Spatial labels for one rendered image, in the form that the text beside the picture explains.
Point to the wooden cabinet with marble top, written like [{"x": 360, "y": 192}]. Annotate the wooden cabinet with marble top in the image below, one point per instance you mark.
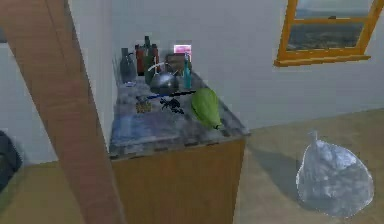
[{"x": 176, "y": 186}]

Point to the brown wooden slanted board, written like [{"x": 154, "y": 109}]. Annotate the brown wooden slanted board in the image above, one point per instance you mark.
[{"x": 60, "y": 100}]

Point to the grey plastic garbage bag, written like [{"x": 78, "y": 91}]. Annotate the grey plastic garbage bag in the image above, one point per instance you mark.
[{"x": 333, "y": 180}]

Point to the dark blue round object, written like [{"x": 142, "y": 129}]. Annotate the dark blue round object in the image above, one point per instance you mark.
[{"x": 8, "y": 160}]

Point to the green lettuce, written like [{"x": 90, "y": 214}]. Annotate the green lettuce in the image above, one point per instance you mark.
[{"x": 206, "y": 106}]

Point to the red bottle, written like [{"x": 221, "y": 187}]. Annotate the red bottle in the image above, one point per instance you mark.
[
  {"x": 155, "y": 56},
  {"x": 140, "y": 61}
]

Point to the brown box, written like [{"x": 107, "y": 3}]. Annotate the brown box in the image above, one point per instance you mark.
[{"x": 175, "y": 63}]

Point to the grey glass vase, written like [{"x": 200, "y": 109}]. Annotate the grey glass vase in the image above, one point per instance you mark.
[{"x": 127, "y": 68}]

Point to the blue and black knife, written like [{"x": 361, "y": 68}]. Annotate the blue and black knife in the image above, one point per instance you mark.
[{"x": 173, "y": 94}]

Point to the orange framed window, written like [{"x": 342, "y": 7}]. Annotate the orange framed window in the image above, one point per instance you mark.
[{"x": 320, "y": 55}]

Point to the grey metal kettle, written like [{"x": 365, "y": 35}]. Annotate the grey metal kettle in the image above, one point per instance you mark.
[{"x": 163, "y": 83}]

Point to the brown speckled sponge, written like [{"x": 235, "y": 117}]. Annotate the brown speckled sponge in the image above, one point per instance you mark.
[{"x": 143, "y": 107}]

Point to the teal spray bottle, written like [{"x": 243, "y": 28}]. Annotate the teal spray bottle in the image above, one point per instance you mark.
[{"x": 187, "y": 77}]

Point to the pink box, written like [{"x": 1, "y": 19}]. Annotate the pink box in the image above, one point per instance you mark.
[{"x": 182, "y": 49}]

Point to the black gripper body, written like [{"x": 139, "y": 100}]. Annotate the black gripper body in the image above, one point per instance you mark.
[{"x": 171, "y": 104}]

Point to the dark green bottle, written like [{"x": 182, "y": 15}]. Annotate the dark green bottle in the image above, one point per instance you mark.
[{"x": 148, "y": 68}]

